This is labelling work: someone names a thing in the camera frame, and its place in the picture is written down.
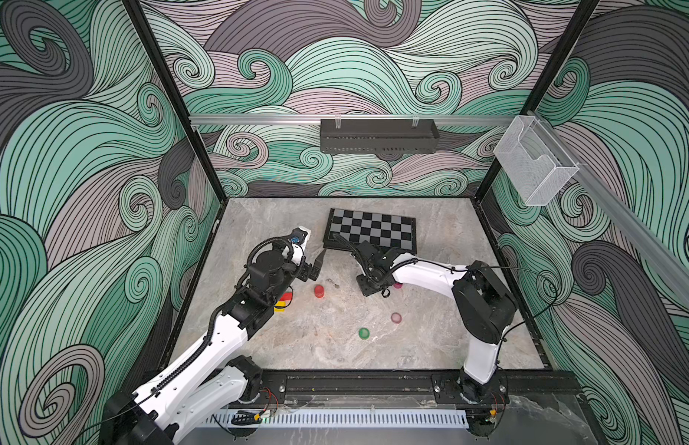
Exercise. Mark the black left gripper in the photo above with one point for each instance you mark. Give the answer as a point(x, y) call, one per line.
point(309, 267)

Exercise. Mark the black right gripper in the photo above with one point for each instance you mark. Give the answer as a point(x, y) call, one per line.
point(369, 266)

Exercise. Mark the red paint jar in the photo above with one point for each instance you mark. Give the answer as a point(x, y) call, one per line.
point(319, 291)

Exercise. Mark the green jar lid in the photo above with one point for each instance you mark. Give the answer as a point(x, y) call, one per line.
point(364, 333)

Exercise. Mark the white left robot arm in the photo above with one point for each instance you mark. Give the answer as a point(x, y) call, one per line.
point(211, 374)

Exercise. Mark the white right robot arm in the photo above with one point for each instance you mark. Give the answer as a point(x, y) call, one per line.
point(485, 305)

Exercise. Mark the black white chessboard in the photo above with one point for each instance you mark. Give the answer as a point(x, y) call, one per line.
point(379, 229)

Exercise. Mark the yellow block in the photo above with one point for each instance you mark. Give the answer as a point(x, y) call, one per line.
point(284, 302)

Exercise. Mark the white ventilated front strip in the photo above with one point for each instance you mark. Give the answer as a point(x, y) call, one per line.
point(348, 418)

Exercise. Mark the black wall shelf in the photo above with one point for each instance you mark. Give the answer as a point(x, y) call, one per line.
point(387, 137)

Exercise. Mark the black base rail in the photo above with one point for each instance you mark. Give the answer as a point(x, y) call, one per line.
point(442, 386)

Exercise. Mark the clear plastic wall bin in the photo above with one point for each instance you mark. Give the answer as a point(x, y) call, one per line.
point(535, 160)

